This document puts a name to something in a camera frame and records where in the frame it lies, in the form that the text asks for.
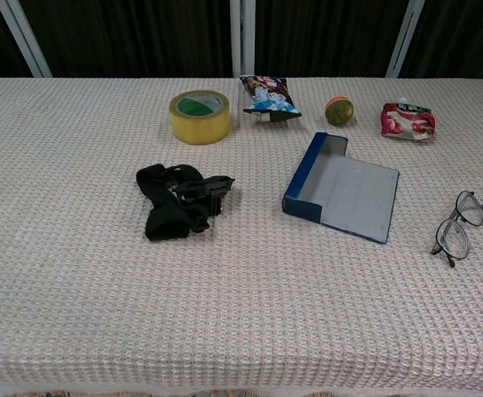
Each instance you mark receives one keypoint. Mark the blue glasses case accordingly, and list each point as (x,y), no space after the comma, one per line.
(355,194)

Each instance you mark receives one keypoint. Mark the black frame eyeglasses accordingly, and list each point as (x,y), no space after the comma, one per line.
(459,210)

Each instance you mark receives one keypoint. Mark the yellow packing tape roll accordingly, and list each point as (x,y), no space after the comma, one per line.
(200,128)

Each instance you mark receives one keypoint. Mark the beige waffle tablecloth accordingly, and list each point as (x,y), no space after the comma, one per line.
(225,297)

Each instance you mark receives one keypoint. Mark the dark snack bag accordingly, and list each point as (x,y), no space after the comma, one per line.
(268,99)

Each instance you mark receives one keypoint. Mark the green and orange ball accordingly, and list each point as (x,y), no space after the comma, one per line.
(339,112)

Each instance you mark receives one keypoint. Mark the red drink pouch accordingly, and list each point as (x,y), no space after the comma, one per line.
(407,124)

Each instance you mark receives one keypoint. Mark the black curtain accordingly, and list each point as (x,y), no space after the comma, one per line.
(142,37)

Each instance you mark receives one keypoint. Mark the white upright frame post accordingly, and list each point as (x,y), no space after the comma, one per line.
(243,37)

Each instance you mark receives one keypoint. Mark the white slanted frame post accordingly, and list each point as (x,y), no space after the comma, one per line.
(405,41)
(24,37)

